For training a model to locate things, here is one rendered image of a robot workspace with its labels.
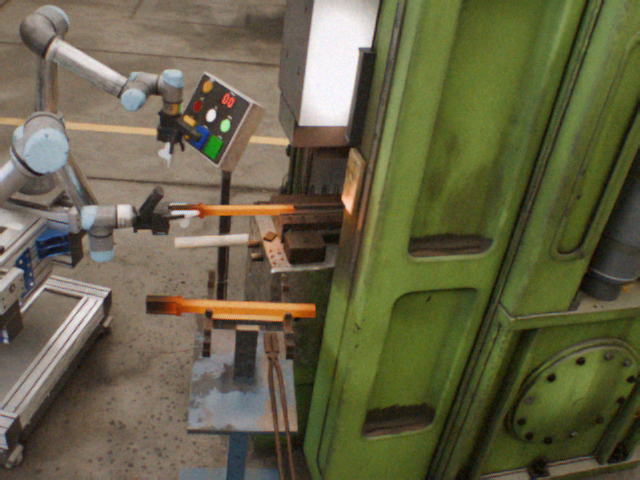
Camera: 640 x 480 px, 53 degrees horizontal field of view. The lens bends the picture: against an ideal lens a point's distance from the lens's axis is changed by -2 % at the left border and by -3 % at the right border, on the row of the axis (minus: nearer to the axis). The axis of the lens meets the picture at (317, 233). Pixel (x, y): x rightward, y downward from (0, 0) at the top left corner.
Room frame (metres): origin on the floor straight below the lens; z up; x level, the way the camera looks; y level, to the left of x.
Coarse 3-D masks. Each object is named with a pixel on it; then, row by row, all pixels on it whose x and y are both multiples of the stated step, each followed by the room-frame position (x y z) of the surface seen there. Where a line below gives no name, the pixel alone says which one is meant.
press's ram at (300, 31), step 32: (288, 0) 2.00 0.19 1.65; (320, 0) 1.75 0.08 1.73; (352, 0) 1.78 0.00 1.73; (288, 32) 1.96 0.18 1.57; (320, 32) 1.76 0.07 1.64; (352, 32) 1.79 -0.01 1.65; (288, 64) 1.93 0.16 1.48; (320, 64) 1.76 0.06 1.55; (352, 64) 1.79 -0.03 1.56; (288, 96) 1.89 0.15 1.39; (320, 96) 1.77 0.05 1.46
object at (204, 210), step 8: (176, 208) 1.74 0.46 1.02; (184, 208) 1.75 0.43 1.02; (192, 208) 1.76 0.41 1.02; (200, 208) 1.77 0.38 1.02; (208, 208) 1.78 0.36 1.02; (216, 208) 1.79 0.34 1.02; (224, 208) 1.80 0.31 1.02; (232, 208) 1.81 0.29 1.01; (240, 208) 1.82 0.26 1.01; (248, 208) 1.82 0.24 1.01; (256, 208) 1.83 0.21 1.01; (264, 208) 1.84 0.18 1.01; (272, 208) 1.85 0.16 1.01; (280, 208) 1.86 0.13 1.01; (288, 208) 1.87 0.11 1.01; (200, 216) 1.76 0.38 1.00
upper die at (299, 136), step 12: (288, 108) 1.88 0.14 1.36; (288, 120) 1.86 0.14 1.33; (288, 132) 1.85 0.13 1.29; (300, 132) 1.80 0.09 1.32; (312, 132) 1.82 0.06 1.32; (324, 132) 1.83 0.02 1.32; (336, 132) 1.84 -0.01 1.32; (300, 144) 1.80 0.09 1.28; (312, 144) 1.82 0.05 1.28; (324, 144) 1.83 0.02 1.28; (336, 144) 1.84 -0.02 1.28
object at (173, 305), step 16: (160, 304) 1.30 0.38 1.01; (176, 304) 1.30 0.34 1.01; (192, 304) 1.32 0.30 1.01; (208, 304) 1.33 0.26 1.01; (224, 304) 1.34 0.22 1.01; (240, 304) 1.34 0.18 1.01; (256, 304) 1.35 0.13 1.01; (272, 304) 1.36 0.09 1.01; (288, 304) 1.37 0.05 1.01; (304, 304) 1.38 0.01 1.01
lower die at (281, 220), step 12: (276, 204) 1.91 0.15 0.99; (288, 204) 1.92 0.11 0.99; (300, 204) 1.92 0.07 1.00; (312, 204) 1.93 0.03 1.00; (324, 204) 1.94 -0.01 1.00; (336, 204) 1.95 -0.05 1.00; (276, 216) 1.88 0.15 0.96; (288, 216) 1.84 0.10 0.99; (300, 216) 1.86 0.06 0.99; (312, 216) 1.87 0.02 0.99; (324, 216) 1.88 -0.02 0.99; (336, 216) 1.89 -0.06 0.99; (276, 228) 1.86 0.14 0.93; (288, 228) 1.80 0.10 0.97; (300, 228) 1.82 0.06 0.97; (312, 228) 1.83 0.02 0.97; (324, 228) 1.84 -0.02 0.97; (336, 228) 1.86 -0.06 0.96
